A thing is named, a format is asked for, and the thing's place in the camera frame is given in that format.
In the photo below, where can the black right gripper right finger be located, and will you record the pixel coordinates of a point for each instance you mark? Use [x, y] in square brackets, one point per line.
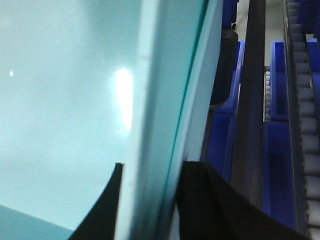
[210, 209]

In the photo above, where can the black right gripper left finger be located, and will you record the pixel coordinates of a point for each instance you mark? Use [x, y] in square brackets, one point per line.
[100, 222]

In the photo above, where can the light teal plastic bin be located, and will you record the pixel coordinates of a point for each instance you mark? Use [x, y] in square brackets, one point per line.
[87, 84]

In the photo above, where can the white roller track right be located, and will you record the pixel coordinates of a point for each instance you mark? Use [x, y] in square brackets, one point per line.
[304, 122]

